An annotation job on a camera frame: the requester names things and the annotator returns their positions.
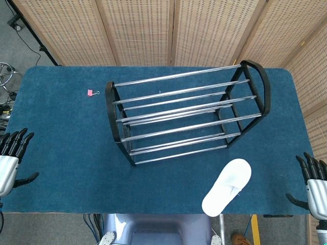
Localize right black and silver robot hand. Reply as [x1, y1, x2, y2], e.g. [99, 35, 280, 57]
[285, 152, 327, 220]

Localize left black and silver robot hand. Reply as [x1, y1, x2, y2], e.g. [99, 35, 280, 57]
[0, 127, 40, 197]

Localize white slipper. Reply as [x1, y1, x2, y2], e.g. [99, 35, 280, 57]
[201, 158, 252, 218]

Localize black shoe rack chrome rods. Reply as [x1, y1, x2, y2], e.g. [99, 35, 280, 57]
[105, 60, 271, 167]

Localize blue table cloth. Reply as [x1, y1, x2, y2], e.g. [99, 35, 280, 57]
[0, 65, 323, 215]

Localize yellow bar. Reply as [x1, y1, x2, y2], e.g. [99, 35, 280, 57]
[249, 214, 262, 245]

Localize chrome stool base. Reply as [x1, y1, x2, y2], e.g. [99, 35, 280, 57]
[0, 62, 22, 90]

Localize white pole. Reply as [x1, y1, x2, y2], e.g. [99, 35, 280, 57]
[218, 213, 226, 245]

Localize black stand leg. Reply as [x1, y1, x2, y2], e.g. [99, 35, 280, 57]
[5, 0, 62, 67]

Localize lavender robot torso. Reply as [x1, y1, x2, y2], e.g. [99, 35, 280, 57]
[104, 213, 213, 245]

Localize woven bamboo folding screen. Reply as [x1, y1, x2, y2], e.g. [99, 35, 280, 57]
[11, 0, 327, 164]

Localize blue cable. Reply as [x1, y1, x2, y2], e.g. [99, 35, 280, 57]
[83, 213, 102, 243]

